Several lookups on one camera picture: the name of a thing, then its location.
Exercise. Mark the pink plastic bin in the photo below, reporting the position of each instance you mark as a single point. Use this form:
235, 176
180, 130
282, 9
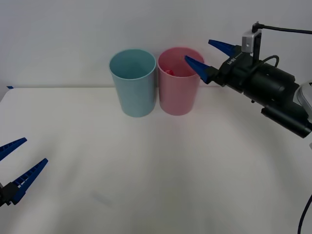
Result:
178, 97

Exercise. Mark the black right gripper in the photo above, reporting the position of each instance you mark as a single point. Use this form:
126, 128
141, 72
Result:
234, 70

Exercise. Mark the pale blue plastic bin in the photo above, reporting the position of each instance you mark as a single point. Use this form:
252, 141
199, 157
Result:
136, 97

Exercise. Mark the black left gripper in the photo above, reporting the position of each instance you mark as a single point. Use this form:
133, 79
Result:
1, 196

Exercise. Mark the red-capped small plastic bottle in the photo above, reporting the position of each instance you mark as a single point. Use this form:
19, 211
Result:
169, 72

